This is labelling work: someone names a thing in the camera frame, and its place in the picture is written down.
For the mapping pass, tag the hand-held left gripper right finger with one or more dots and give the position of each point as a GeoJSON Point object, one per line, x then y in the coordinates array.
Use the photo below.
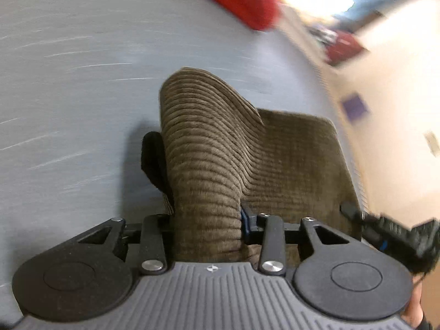
{"type": "Point", "coordinates": [244, 220]}

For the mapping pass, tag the white wall outlet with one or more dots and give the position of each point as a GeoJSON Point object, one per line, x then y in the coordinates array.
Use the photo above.
{"type": "Point", "coordinates": [433, 141]}

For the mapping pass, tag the dark red object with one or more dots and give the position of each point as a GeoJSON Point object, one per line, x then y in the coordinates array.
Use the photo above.
{"type": "Point", "coordinates": [343, 47]}

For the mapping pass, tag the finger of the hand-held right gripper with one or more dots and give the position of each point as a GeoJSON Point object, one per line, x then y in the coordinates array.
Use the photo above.
{"type": "Point", "coordinates": [357, 213]}

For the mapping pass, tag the grey quilted mat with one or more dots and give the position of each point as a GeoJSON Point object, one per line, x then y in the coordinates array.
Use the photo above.
{"type": "Point", "coordinates": [68, 92]}

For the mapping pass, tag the purple square object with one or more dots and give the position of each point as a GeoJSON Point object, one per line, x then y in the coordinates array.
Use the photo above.
{"type": "Point", "coordinates": [355, 107]}

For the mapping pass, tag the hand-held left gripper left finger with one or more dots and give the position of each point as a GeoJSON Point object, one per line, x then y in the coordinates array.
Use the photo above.
{"type": "Point", "coordinates": [153, 237]}

